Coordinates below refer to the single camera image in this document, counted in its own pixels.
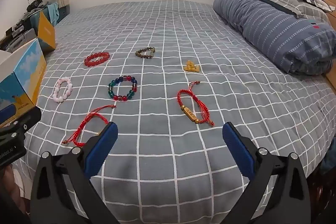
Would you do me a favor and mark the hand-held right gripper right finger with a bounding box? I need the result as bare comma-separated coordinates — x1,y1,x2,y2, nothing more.
222,122,313,224

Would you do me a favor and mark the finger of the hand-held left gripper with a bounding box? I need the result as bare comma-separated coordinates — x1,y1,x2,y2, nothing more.
0,105,42,135

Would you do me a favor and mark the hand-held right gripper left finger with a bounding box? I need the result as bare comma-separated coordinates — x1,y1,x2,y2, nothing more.
30,121,120,224

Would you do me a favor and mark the red cord bracelet gold charm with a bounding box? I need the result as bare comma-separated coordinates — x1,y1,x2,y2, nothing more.
61,104,117,147
177,81,215,127

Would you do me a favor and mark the pink bead bracelet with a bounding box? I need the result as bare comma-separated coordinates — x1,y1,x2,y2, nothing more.
53,77,74,103

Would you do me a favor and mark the white cardboard box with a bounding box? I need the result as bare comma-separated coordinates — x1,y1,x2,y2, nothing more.
0,11,57,109

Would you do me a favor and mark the multicolour glass bead bracelet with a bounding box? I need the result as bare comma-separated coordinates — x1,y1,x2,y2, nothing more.
108,75,139,102

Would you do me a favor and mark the red bead bracelet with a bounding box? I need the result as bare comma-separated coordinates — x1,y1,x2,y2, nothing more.
84,52,110,67

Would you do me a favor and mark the yellow amber bracelet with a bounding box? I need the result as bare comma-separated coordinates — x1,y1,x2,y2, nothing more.
183,60,200,73

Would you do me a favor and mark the brown bead bracelet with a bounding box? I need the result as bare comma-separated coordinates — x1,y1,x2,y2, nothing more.
135,47,156,59

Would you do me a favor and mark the grey suitcase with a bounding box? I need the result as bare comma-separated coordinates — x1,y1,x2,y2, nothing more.
0,28,38,53

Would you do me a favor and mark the teal cloth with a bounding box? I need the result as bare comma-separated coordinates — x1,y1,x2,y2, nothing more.
47,2,60,28

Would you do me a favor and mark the black bag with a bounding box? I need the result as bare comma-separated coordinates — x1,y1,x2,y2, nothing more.
26,0,45,11

